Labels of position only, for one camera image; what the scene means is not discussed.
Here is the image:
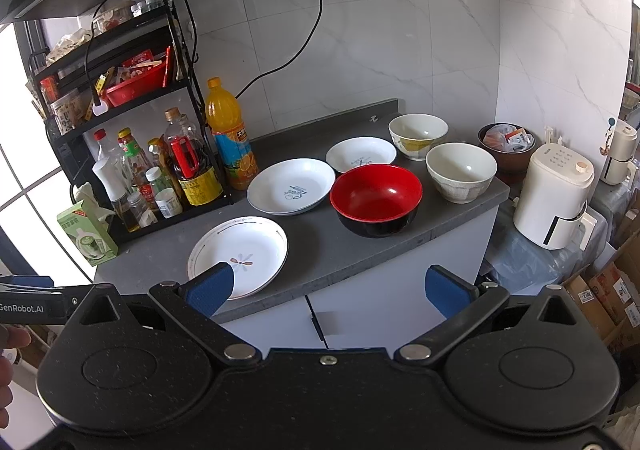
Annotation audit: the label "white plate with flower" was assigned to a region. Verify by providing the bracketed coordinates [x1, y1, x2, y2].
[186, 216, 288, 300]

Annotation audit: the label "plain white bowl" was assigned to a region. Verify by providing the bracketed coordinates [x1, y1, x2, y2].
[425, 142, 498, 204]

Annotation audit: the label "white plate Sweet print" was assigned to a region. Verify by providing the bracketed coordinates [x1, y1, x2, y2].
[246, 158, 335, 216]

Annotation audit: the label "white bowl yellow pattern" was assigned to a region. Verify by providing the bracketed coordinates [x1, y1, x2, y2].
[388, 113, 449, 161]

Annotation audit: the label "white plate Bakery print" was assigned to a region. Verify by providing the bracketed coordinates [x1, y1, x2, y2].
[326, 137, 397, 174]

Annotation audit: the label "black kitchen rack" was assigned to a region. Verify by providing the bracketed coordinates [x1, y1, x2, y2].
[26, 0, 232, 244]

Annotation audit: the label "person's left hand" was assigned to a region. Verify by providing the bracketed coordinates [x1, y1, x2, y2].
[0, 324, 32, 430]

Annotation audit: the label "green carton box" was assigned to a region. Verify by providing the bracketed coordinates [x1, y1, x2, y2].
[56, 182, 118, 267]

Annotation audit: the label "clear salt shaker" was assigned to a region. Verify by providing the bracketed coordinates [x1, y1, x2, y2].
[127, 191, 157, 228]

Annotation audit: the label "white label jar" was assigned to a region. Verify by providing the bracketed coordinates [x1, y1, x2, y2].
[154, 188, 183, 218]

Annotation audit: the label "dark soy sauce jug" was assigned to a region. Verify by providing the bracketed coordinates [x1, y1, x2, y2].
[165, 106, 224, 206]

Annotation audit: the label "white air fryer appliance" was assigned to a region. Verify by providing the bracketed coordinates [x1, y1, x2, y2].
[513, 142, 597, 251]

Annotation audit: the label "cardboard boxes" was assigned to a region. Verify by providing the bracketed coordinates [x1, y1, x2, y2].
[563, 233, 639, 354]

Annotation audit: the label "brown bowl with packets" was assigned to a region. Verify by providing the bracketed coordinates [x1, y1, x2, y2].
[477, 123, 538, 175]

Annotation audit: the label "orange juice bottle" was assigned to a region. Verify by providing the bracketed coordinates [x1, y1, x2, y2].
[205, 77, 259, 191]

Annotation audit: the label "white kettle appliance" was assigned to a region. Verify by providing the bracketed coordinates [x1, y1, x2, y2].
[600, 120, 639, 186]

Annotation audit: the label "red plastic basket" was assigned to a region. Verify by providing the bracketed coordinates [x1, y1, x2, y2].
[99, 46, 174, 108]

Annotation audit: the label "black power cable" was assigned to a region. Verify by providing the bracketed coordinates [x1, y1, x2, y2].
[234, 0, 326, 100]

